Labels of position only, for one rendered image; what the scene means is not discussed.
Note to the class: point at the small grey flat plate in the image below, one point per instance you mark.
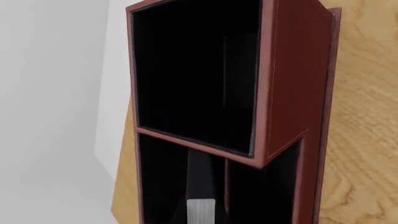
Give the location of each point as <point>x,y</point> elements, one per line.
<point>201,212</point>

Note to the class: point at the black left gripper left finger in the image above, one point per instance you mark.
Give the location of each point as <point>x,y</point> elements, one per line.
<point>193,177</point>

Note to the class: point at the red-brown desk caddy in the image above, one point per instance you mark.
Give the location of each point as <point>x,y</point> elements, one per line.
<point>295,81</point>

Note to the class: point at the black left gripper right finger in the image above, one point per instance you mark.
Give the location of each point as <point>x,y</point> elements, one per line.
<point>207,179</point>

